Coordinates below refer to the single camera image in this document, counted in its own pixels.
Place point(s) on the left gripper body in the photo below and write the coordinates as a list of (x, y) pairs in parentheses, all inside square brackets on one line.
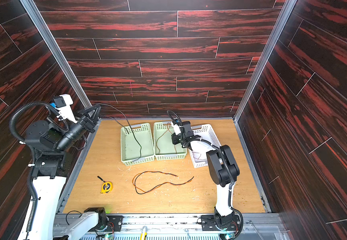
[(86, 120)]

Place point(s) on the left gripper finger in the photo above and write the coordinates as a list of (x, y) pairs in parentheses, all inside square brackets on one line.
[(96, 114), (90, 111)]

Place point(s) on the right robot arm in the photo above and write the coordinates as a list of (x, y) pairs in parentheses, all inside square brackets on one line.
[(222, 167)]

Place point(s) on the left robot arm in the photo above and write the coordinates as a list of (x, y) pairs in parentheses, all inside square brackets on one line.
[(49, 144)]

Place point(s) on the white basket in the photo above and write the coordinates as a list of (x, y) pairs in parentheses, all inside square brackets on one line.
[(208, 142)]

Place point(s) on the middle green basket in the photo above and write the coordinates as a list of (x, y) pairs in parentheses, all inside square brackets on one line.
[(164, 148)]

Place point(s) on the green basket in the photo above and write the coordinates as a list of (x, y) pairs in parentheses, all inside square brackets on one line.
[(164, 148), (137, 145)]

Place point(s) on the left green basket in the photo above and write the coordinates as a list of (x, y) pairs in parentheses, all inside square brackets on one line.
[(137, 145)]

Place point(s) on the yellow tape measure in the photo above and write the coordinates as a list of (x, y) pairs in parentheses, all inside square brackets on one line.
[(107, 187)]

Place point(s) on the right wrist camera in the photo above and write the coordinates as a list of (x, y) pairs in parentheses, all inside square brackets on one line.
[(176, 126)]

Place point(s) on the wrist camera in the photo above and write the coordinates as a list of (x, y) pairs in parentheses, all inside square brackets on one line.
[(62, 104), (176, 126)]

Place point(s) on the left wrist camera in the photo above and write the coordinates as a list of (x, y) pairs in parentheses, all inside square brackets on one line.
[(62, 104)]

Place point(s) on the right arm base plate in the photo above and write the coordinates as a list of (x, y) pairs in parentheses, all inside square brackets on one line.
[(213, 223)]

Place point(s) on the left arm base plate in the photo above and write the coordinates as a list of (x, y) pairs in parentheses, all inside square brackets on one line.
[(113, 223)]

